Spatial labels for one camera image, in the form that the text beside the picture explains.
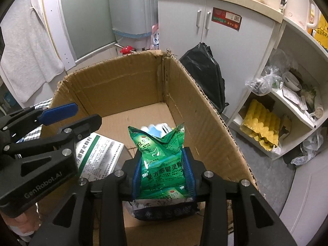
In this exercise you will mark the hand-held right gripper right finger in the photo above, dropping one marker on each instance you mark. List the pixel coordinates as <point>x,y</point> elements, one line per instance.
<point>191,182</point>

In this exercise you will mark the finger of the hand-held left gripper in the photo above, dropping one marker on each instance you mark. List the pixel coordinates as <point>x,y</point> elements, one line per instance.
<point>61,110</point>
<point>84,125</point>

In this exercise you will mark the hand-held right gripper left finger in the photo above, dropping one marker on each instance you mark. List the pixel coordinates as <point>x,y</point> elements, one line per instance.
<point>135,182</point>

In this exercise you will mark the green medicine sachet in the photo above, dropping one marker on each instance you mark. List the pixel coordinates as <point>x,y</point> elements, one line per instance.
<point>161,164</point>

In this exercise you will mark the green white medicine box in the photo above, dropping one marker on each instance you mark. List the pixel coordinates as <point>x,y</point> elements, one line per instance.
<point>102,153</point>

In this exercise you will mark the floral tissue pack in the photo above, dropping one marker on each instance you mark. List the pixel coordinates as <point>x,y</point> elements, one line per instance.
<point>164,210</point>

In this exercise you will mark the brown cardboard box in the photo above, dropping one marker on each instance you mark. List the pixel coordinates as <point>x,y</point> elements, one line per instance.
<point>115,87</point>

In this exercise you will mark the small blue white box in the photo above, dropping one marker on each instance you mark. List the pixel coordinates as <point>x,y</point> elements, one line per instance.
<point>155,130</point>

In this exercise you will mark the person's left hand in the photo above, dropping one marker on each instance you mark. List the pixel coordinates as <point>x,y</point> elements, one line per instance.
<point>23,223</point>

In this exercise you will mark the white hanging towel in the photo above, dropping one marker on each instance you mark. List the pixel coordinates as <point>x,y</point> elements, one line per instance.
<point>25,48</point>

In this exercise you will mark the red thermos jug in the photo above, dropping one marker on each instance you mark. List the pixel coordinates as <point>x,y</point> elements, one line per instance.
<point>126,50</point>

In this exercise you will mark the yellow egg tray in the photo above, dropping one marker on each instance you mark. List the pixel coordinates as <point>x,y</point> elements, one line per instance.
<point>261,123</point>

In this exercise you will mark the frosted glass door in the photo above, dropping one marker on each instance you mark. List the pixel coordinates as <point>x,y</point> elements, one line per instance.
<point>84,18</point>

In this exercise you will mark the black garbage bag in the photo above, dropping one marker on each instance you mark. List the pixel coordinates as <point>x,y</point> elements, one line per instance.
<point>202,69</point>

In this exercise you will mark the pink floral bag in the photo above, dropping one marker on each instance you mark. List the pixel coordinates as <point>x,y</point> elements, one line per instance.
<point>155,37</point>

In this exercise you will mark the white shelf unit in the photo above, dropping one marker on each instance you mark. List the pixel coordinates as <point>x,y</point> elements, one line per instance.
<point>294,130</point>

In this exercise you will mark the crumpled white plastic bag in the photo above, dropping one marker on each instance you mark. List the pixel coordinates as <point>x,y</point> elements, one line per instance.
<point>307,148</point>

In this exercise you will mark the grey washing machine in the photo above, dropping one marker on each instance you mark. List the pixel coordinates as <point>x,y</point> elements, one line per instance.
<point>130,10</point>

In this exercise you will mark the clear plastic bag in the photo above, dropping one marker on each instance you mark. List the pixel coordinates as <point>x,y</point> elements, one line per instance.
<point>264,80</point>

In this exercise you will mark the white cabinet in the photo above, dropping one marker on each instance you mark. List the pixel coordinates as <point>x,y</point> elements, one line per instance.
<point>179,30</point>

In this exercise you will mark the white bowl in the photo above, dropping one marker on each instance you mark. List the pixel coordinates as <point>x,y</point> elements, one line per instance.
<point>292,80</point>

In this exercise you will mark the red cabinet sticker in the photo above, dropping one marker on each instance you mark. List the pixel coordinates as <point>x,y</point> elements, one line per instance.
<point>226,18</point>

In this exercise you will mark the yellow snack bag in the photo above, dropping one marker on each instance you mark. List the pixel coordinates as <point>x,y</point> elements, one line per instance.
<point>321,30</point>

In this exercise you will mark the white electric kettle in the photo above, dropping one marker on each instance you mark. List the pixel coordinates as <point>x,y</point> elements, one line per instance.
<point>297,7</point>

